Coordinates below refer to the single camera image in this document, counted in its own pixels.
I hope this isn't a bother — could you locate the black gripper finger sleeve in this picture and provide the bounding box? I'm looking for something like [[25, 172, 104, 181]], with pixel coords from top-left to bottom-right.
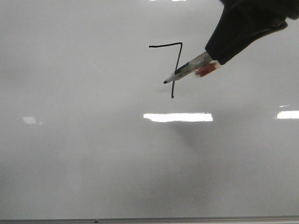
[[205, 0, 299, 65]]

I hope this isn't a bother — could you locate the black and white marker pen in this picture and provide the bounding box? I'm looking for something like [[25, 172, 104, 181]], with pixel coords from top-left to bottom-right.
[[163, 52, 212, 84]]

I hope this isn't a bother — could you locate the red and white taped pad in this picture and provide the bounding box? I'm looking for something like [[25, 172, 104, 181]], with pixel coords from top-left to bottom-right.
[[194, 60, 221, 77]]

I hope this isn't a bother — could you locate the white whiteboard with metal frame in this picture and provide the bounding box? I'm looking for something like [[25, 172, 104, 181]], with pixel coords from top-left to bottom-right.
[[0, 0, 299, 219]]

